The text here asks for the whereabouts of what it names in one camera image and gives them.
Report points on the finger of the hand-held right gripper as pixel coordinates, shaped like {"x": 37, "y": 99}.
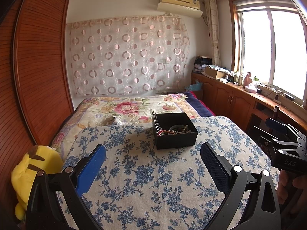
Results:
{"x": 268, "y": 140}
{"x": 275, "y": 125}

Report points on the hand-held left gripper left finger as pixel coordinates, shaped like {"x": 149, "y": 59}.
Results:
{"x": 92, "y": 170}

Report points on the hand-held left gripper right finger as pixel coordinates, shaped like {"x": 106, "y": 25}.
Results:
{"x": 214, "y": 170}

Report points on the black cardboard box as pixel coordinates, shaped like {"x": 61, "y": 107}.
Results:
{"x": 177, "y": 141}

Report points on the pale green jade bangle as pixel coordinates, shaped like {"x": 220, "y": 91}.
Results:
{"x": 173, "y": 127}

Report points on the person's right hand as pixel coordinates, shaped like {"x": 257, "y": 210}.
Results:
{"x": 286, "y": 189}

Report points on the small black device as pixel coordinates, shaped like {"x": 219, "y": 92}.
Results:
{"x": 289, "y": 97}

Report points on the pink tissue box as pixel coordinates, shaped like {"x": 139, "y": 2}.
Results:
{"x": 250, "y": 88}

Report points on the blue floral blanket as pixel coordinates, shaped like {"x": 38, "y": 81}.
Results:
{"x": 144, "y": 172}

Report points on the pink bottle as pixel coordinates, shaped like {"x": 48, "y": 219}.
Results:
{"x": 248, "y": 79}

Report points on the white jar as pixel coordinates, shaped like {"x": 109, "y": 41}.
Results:
{"x": 241, "y": 80}

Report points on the wooden window cabinet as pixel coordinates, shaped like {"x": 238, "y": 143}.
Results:
{"x": 225, "y": 98}

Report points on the yellow plush toy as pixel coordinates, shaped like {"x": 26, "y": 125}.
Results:
{"x": 26, "y": 170}

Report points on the navy blue blanket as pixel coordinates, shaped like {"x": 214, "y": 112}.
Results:
{"x": 199, "y": 105}

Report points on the pink floral quilt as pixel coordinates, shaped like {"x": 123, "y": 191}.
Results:
{"x": 124, "y": 107}

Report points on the window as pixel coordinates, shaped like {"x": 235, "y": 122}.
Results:
{"x": 256, "y": 48}

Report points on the brown cardboard box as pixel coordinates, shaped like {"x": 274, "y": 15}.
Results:
{"x": 213, "y": 73}

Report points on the teal plastic bag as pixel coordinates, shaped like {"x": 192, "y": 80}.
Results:
{"x": 197, "y": 85}

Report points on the pile of dark clothes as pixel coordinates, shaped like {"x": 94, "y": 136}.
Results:
{"x": 200, "y": 63}

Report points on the beige patterned curtain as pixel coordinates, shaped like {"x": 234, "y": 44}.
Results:
{"x": 213, "y": 28}

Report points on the brown wooden wardrobe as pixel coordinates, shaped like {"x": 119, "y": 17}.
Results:
{"x": 40, "y": 64}

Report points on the beige air conditioner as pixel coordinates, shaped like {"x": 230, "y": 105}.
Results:
{"x": 179, "y": 0}

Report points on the circle patterned wall cloth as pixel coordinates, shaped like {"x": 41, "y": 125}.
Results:
{"x": 120, "y": 52}

